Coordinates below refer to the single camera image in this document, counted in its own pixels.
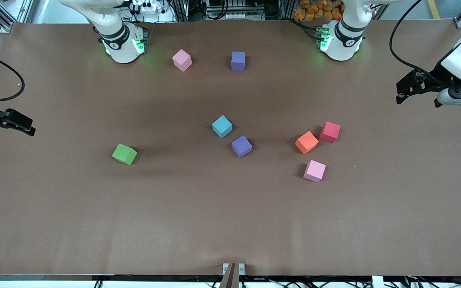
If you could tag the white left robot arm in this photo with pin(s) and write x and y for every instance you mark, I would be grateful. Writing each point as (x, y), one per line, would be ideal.
(340, 50)

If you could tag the red foam cube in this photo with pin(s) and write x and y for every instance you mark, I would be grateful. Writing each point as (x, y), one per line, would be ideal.
(330, 132)

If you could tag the brown support beam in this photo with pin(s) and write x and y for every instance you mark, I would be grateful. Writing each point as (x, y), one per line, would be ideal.
(230, 280)

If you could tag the purple foam cube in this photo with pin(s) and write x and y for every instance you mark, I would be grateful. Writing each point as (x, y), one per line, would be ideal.
(238, 60)
(241, 146)

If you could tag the light blue foam cube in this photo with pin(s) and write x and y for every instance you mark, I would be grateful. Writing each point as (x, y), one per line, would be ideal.
(222, 126)

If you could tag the orange foam cube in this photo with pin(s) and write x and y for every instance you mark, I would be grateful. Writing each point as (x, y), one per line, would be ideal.
(306, 142)

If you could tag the green foam cube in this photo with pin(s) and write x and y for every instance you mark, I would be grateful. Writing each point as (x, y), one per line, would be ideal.
(124, 154)

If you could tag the grey metal bracket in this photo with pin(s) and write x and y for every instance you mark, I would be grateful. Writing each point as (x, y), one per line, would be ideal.
(225, 268)

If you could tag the pink foam cube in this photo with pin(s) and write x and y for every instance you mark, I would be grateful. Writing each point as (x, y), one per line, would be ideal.
(182, 60)
(314, 170)

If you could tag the dark equipment rack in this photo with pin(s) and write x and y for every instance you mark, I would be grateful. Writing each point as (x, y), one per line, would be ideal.
(214, 10)

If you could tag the orange bags pile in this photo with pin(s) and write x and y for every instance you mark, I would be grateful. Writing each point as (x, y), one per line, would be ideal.
(314, 10)

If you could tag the white power strip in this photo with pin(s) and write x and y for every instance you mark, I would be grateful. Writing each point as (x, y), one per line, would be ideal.
(146, 7)

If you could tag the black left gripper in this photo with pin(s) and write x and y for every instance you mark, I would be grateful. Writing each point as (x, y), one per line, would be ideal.
(438, 77)

